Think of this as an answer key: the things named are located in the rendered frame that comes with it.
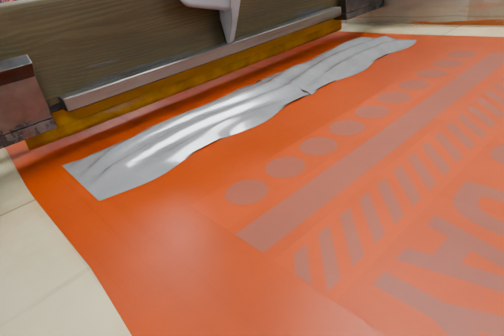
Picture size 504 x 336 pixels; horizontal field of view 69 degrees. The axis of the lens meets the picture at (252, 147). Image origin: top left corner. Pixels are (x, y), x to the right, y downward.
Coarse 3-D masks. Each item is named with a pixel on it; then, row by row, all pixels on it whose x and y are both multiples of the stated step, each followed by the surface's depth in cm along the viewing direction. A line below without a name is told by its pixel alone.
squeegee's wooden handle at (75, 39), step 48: (48, 0) 25; (96, 0) 27; (144, 0) 29; (288, 0) 39; (336, 0) 44; (0, 48) 24; (48, 48) 25; (96, 48) 27; (144, 48) 30; (192, 48) 33; (48, 96) 26
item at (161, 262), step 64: (128, 128) 30; (256, 128) 26; (64, 192) 22; (128, 192) 21; (192, 192) 20; (128, 256) 16; (192, 256) 15; (256, 256) 15; (128, 320) 13; (192, 320) 13; (256, 320) 12; (320, 320) 12
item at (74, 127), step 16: (320, 32) 45; (272, 48) 41; (288, 48) 42; (240, 64) 38; (192, 80) 35; (208, 80) 36; (144, 96) 32; (160, 96) 33; (96, 112) 30; (112, 112) 30; (64, 128) 28; (80, 128) 29; (32, 144) 27
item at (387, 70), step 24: (312, 48) 44; (408, 48) 38; (432, 48) 37; (456, 48) 35; (480, 48) 34; (240, 72) 40; (264, 72) 38; (360, 72) 33; (384, 72) 32; (408, 72) 31; (336, 96) 29; (360, 96) 28
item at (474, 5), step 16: (384, 0) 49; (400, 0) 47; (416, 0) 46; (432, 0) 44; (448, 0) 43; (464, 0) 42; (480, 0) 41; (496, 0) 40; (368, 16) 51; (384, 16) 50; (400, 16) 48; (416, 16) 46; (432, 16) 45; (448, 16) 44; (464, 16) 42; (480, 16) 41; (496, 16) 40
